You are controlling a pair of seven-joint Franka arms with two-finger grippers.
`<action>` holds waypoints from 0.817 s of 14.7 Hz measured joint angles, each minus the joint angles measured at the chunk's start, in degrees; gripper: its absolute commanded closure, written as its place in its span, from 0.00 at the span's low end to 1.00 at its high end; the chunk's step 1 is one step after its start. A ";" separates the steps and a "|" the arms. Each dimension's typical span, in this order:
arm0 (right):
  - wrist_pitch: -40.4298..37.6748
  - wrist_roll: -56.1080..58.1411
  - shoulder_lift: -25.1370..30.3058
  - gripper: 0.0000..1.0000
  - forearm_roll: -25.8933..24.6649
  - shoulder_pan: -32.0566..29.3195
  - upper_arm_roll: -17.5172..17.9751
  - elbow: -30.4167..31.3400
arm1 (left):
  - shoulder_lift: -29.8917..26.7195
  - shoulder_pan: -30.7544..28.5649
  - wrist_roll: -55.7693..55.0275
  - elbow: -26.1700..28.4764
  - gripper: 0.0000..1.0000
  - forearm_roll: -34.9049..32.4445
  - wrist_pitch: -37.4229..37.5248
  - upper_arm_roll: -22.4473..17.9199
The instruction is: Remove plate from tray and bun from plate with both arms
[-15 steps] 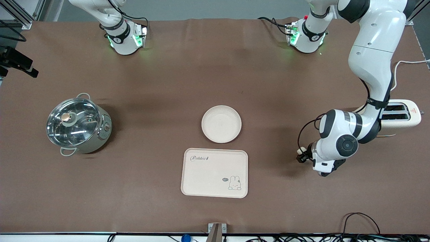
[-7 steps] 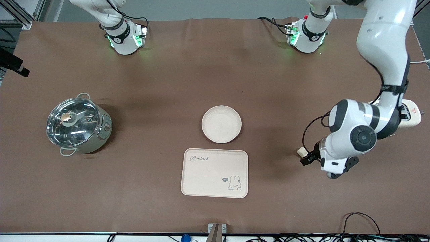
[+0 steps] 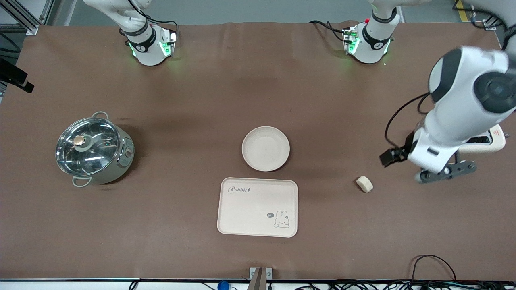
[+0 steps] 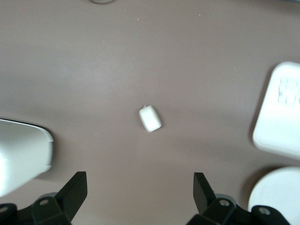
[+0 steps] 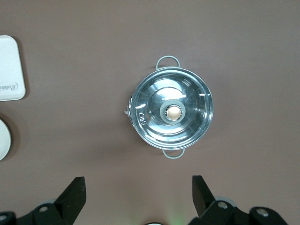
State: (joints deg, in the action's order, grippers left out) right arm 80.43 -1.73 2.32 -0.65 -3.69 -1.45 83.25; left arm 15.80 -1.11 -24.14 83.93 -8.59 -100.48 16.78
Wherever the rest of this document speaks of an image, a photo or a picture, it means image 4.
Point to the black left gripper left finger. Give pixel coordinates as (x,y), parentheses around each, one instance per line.
(72,197)

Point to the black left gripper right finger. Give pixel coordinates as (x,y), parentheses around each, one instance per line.
(204,199)

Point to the white round plate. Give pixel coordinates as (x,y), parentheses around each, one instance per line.
(276,187)

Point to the white steamed bun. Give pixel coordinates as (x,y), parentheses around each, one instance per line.
(150,119)

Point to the cream rectangular tray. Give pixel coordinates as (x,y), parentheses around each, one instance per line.
(269,129)

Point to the cream plastic container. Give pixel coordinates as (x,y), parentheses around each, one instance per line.
(21,152)

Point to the brown table mat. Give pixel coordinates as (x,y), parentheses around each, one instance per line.
(140,58)

